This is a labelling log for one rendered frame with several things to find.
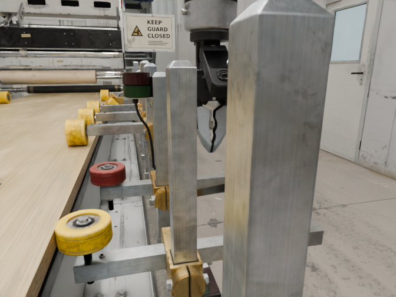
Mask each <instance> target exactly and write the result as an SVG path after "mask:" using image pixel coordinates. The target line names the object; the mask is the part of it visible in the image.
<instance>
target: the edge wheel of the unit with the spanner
mask: <svg viewBox="0 0 396 297"><path fill-rule="evenodd" d="M90 179H91V183H92V184H93V185H95V186H100V187H112V186H115V185H118V184H120V183H122V182H123V181H124V180H125V179H126V167H125V165H124V164H123V163H119V162H113V161H111V162H104V163H98V164H95V165H93V166H92V167H91V168H90ZM108 208H109V210H114V203H113V200H112V201H108Z"/></svg>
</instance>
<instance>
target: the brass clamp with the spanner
mask: <svg viewBox="0 0 396 297"><path fill-rule="evenodd" d="M150 179H151V182H152V192H153V195H152V197H151V201H152V203H154V207H158V208H159V209H160V210H166V208H167V210H170V198H169V185H165V186H157V185H156V179H155V171H150Z"/></svg>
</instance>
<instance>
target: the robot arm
mask: <svg viewBox="0 0 396 297"><path fill-rule="evenodd" d="M181 14H182V15H185V18H184V29H185V30H186V31H187V32H191V33H190V42H194V45H195V46H196V67H197V135H198V137H199V139H200V142H201V144H202V145H203V147H204V148H205V149H206V150H207V151H208V152H209V153H214V152H215V151H216V149H217V148H218V147H219V145H220V144H221V142H222V140H223V139H224V137H225V135H226V119H227V75H228V50H227V48H226V46H225V45H220V43H221V42H229V25H230V24H231V22H232V21H234V20H235V19H236V18H237V0H184V8H183V9H181ZM208 101H217V102H218V104H217V108H215V109H214V110H213V118H214V119H213V138H212V141H211V139H210V135H211V131H210V128H209V122H210V120H211V111H210V110H208V109H207V108H205V107H204V106H203V105H206V104H207V103H208Z"/></svg>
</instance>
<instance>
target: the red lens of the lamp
mask: <svg viewBox="0 0 396 297"><path fill-rule="evenodd" d="M122 79H123V84H127V85H143V84H152V80H151V73H122Z"/></svg>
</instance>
